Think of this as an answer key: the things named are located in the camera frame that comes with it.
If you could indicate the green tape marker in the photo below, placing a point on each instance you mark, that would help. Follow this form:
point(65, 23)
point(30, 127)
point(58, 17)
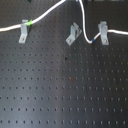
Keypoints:
point(30, 23)

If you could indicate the middle metal cable clip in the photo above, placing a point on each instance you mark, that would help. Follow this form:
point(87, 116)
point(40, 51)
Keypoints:
point(75, 31)

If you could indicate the metal cable clip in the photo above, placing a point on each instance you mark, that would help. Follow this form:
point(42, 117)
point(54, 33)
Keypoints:
point(103, 29)
point(75, 31)
point(24, 32)

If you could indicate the left metal cable clip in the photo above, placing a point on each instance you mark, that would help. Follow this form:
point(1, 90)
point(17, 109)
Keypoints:
point(24, 32)

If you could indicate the right metal cable clip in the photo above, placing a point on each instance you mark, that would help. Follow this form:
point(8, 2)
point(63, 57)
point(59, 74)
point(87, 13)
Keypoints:
point(103, 29)

